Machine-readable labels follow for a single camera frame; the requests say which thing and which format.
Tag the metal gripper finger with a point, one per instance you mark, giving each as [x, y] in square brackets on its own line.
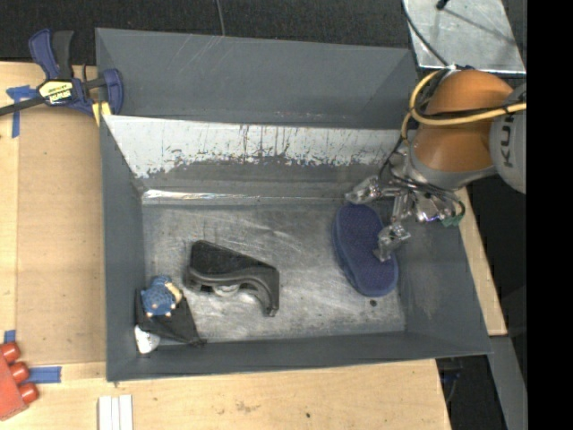
[365, 191]
[390, 240]

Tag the grey metal bin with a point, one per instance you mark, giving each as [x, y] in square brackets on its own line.
[268, 83]

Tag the black cloth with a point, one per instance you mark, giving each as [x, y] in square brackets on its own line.
[179, 325]

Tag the blue toy animal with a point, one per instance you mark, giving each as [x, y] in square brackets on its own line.
[156, 296]

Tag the small white object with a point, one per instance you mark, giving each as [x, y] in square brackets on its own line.
[145, 341]

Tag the brown cardboard board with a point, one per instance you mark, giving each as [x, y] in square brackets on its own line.
[58, 240]

